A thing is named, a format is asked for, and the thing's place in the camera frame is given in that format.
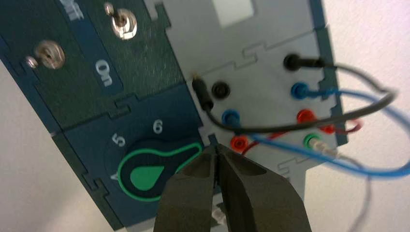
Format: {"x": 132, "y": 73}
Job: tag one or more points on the dark knob with green pointer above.
{"x": 145, "y": 177}

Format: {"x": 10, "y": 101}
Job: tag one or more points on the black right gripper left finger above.
{"x": 185, "y": 201}

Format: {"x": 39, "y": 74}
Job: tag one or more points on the red banana plug lead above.
{"x": 238, "y": 144}

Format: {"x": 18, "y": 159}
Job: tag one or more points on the dark blue grey control box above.
{"x": 266, "y": 76}

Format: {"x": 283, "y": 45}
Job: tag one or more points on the black banana plug lead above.
{"x": 378, "y": 107}

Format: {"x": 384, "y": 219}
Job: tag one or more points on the white banana plug lead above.
{"x": 325, "y": 148}

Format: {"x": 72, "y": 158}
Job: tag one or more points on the blue banana plug lead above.
{"x": 320, "y": 157}

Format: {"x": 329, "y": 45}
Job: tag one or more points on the metal toggle switch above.
{"x": 124, "y": 25}
{"x": 49, "y": 56}

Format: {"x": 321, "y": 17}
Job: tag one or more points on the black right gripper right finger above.
{"x": 259, "y": 201}

